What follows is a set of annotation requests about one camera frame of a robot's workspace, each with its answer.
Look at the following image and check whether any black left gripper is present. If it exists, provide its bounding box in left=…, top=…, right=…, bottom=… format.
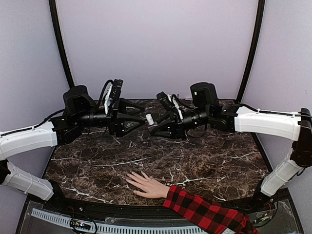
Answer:
left=75, top=97, right=145, bottom=137

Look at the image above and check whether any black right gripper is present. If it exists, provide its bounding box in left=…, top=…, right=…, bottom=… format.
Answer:
left=149, top=106, right=211, bottom=140

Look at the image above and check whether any white nail polish cap brush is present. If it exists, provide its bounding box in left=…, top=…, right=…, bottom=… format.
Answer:
left=146, top=114, right=155, bottom=125

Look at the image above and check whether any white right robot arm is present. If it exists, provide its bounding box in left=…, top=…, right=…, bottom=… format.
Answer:
left=146, top=82, right=312, bottom=212

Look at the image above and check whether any red plaid sleeve forearm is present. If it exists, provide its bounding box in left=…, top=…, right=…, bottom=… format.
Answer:
left=163, top=185, right=259, bottom=234

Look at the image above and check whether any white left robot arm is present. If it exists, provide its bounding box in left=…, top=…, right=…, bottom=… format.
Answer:
left=0, top=80, right=145, bottom=213

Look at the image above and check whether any mannequin hand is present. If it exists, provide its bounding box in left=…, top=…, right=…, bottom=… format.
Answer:
left=126, top=171, right=170, bottom=199

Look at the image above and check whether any small green circuit board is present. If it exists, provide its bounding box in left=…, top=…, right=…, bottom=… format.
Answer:
left=70, top=219, right=91, bottom=230

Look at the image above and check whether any right wiring board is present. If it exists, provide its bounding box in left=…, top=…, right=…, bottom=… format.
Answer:
left=253, top=213, right=275, bottom=227

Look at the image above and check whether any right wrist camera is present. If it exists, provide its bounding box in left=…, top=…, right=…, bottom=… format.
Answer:
left=156, top=92, right=183, bottom=120

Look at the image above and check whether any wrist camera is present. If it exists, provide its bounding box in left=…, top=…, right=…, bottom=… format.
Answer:
left=156, top=92, right=183, bottom=120
left=102, top=79, right=123, bottom=114

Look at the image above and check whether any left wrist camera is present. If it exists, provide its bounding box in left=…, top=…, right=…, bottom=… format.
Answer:
left=102, top=79, right=123, bottom=114

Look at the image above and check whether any grey slotted cable duct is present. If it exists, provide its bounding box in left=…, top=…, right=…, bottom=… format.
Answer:
left=31, top=208, right=205, bottom=234

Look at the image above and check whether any black front table rail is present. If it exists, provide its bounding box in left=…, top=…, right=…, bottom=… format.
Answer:
left=65, top=197, right=255, bottom=219

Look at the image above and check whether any black left frame post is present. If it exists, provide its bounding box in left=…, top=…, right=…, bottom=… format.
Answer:
left=48, top=0, right=75, bottom=90

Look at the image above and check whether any black frame post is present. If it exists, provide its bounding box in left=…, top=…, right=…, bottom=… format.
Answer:
left=48, top=0, right=75, bottom=90
left=236, top=0, right=266, bottom=103

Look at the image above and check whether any black right frame post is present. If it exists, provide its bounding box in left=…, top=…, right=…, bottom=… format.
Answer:
left=236, top=0, right=266, bottom=103

